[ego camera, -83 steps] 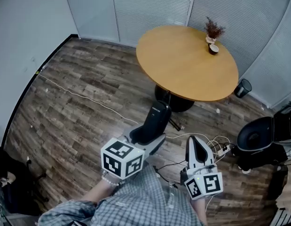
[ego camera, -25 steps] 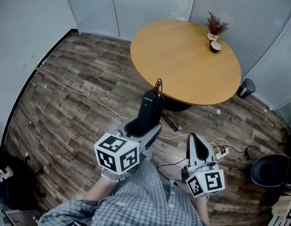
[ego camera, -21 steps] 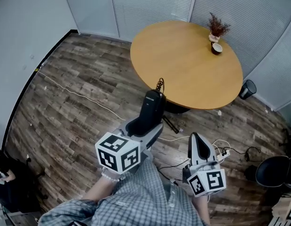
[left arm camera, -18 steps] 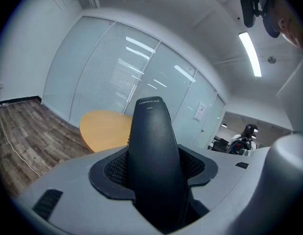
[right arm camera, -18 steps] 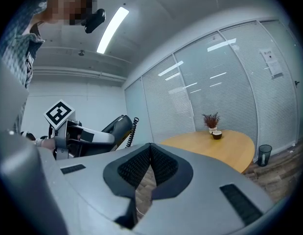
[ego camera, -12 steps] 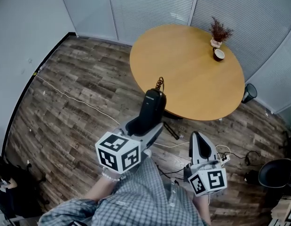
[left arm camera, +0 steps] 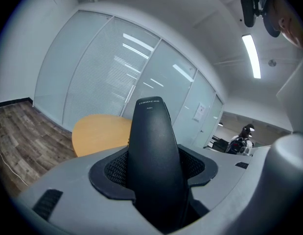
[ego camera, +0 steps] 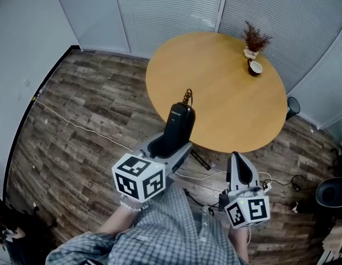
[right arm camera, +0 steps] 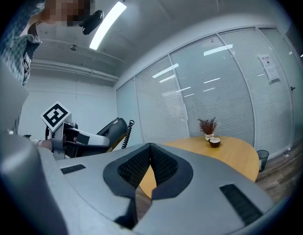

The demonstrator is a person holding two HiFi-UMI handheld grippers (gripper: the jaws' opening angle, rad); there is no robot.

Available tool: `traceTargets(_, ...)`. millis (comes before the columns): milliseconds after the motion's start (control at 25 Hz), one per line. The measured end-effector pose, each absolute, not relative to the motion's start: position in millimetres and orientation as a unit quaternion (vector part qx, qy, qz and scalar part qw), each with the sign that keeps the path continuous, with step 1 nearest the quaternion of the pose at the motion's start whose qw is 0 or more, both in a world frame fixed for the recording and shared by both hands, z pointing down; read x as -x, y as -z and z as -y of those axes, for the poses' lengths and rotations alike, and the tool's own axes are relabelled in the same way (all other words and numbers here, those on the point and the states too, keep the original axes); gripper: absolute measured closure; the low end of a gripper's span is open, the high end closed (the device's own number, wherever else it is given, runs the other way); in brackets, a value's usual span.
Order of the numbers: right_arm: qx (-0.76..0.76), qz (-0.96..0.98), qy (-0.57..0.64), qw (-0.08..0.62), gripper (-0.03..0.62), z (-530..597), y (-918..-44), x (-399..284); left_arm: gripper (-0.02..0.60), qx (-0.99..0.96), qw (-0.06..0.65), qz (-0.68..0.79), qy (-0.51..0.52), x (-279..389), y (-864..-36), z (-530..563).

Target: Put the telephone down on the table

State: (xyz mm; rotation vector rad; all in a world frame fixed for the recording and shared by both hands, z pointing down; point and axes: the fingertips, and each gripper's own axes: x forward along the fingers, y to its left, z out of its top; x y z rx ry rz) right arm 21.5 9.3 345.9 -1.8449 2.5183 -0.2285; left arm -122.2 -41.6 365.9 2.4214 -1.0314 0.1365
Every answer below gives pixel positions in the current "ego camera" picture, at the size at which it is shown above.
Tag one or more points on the black table leg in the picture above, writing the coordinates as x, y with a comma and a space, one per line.
200, 160

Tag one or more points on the round wooden table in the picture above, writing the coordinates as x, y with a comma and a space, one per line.
215, 92

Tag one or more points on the dried brown flower bunch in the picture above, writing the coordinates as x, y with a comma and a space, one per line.
255, 37

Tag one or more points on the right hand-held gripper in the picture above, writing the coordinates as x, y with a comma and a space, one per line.
248, 208

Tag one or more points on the black mesh wastebasket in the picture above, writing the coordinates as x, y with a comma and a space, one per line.
293, 107

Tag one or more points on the person's right forearm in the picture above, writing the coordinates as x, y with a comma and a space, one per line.
239, 244

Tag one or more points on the black telephone handset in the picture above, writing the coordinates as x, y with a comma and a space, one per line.
178, 126

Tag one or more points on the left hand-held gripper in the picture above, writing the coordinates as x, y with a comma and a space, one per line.
137, 178

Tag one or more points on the white power strip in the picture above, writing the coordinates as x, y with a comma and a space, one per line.
266, 181

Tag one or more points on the black cup white inside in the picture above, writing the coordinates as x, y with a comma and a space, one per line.
254, 68

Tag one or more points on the light wooden crate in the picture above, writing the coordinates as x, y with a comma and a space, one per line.
336, 244

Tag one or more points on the person's left forearm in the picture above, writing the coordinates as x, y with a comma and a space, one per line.
118, 221

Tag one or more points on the plaid shirt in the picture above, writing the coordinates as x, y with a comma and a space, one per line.
165, 236

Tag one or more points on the small beige vase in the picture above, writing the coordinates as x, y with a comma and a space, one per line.
251, 54

